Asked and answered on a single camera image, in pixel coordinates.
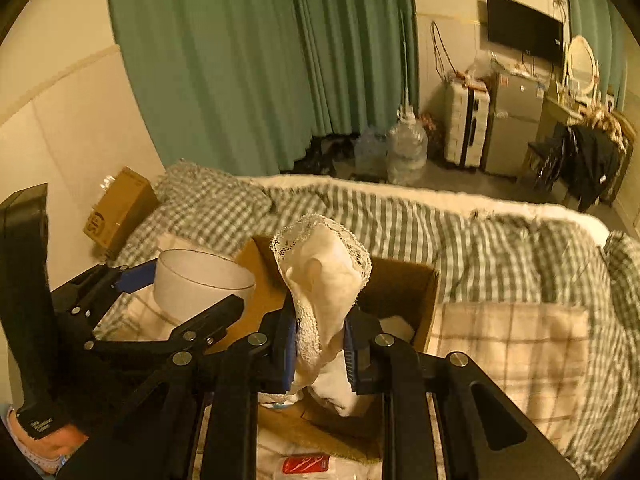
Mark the green curtain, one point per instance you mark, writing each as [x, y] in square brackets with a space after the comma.
[604, 28]
[244, 86]

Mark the white suitcase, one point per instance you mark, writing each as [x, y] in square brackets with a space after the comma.
[466, 121]

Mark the green curtain right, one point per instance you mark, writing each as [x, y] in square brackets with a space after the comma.
[604, 28]

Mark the chair with black clothes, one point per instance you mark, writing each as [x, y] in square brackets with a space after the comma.
[589, 157]

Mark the small clear water bottle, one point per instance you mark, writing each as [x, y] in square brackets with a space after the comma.
[370, 154]

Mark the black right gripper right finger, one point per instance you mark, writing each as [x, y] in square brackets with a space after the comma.
[443, 417]

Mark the beige plaid blanket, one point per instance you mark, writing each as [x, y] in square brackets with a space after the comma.
[536, 353]

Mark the silver mini fridge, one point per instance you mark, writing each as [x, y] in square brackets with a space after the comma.
[514, 114]

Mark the large clear water jug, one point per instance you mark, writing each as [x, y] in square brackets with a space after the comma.
[406, 149]

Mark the open cardboard box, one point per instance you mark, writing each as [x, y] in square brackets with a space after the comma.
[406, 289]

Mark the oval white vanity mirror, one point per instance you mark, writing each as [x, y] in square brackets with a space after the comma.
[581, 68]

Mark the grey tape roll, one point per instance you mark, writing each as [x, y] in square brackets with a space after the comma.
[189, 281]

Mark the cream lace cloth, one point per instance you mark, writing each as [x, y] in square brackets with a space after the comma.
[325, 268]

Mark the person's left hand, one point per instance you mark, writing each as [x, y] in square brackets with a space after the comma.
[48, 454]

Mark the brown carton by wall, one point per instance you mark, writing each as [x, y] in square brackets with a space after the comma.
[127, 201]

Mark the green checked duvet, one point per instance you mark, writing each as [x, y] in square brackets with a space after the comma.
[483, 250]

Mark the clear bag with red label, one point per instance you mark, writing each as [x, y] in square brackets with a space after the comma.
[317, 466]

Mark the black wall television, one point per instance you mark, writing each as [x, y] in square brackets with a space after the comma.
[525, 29]

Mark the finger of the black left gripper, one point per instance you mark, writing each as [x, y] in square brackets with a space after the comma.
[94, 291]
[211, 324]

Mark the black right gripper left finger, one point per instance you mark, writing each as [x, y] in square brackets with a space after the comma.
[192, 412]

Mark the green curtain left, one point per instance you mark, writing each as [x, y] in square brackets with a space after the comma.
[244, 86]

